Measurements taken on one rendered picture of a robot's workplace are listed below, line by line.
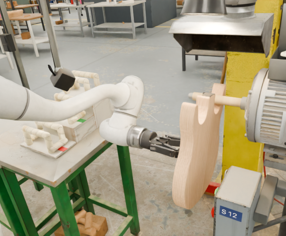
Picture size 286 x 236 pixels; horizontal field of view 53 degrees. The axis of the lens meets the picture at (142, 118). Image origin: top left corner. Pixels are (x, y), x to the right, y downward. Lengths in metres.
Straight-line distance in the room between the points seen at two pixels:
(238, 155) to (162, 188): 0.72
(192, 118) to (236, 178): 0.23
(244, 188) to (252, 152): 1.35
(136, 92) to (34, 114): 0.45
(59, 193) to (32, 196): 1.44
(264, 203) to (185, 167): 0.26
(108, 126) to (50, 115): 0.33
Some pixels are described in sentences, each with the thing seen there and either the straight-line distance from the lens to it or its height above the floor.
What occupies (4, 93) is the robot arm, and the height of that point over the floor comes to 1.45.
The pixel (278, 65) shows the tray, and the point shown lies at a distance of 0.92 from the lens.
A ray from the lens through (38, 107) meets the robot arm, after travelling 0.87.
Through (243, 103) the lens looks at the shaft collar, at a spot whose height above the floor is 1.26.
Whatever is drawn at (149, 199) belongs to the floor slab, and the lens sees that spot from 2.46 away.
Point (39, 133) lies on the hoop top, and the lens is 1.46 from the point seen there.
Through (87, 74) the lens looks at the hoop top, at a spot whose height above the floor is 1.20.
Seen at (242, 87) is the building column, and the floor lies 0.94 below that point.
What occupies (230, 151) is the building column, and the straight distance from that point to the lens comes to 2.27.
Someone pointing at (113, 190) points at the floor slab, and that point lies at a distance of 2.59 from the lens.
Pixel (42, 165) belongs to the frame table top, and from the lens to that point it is 1.43.
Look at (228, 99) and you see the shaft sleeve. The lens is 1.06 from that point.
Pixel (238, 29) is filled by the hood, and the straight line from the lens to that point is 0.95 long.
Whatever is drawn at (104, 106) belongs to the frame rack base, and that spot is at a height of 1.03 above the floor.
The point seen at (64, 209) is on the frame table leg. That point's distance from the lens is 1.43.
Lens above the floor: 1.71
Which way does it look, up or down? 28 degrees down
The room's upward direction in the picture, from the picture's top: 6 degrees counter-clockwise
